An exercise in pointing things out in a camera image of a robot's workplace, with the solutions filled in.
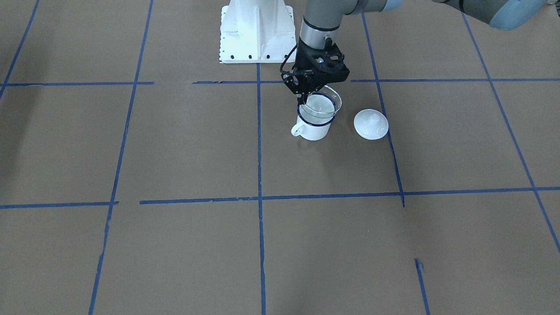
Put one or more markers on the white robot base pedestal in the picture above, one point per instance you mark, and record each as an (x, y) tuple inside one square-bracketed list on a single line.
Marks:
[(256, 31)]

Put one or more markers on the white enamel cup blue rim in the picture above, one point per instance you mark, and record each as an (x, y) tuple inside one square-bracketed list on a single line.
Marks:
[(308, 131)]

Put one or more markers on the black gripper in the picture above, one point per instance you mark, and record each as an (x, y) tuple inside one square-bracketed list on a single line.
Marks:
[(303, 58)]

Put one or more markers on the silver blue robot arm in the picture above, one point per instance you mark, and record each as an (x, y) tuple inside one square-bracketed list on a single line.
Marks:
[(322, 18)]

